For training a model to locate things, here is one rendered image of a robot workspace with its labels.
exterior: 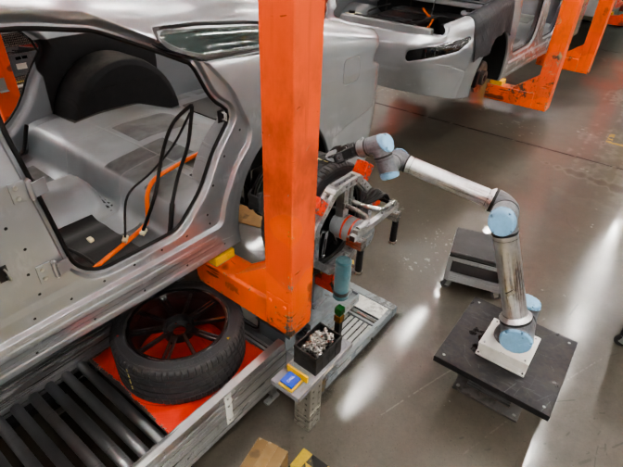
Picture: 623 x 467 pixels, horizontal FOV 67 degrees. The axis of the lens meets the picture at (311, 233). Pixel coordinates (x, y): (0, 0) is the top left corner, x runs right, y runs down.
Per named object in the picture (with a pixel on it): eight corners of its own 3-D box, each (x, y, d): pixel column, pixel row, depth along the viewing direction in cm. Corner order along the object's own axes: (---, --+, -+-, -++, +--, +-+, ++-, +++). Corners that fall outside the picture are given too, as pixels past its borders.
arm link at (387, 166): (404, 171, 230) (396, 147, 226) (396, 180, 221) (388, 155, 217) (387, 176, 235) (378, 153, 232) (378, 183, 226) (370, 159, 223)
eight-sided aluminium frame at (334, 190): (359, 241, 289) (367, 160, 258) (367, 245, 286) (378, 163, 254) (302, 285, 253) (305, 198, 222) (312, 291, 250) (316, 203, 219)
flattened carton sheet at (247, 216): (244, 204, 430) (243, 200, 428) (300, 216, 416) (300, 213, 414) (227, 220, 407) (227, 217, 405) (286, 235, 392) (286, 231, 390)
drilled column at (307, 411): (305, 409, 257) (307, 357, 233) (320, 419, 252) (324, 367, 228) (293, 421, 251) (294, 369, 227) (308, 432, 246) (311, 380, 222)
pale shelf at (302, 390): (325, 331, 248) (325, 327, 246) (352, 347, 239) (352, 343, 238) (270, 384, 220) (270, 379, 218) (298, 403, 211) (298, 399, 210)
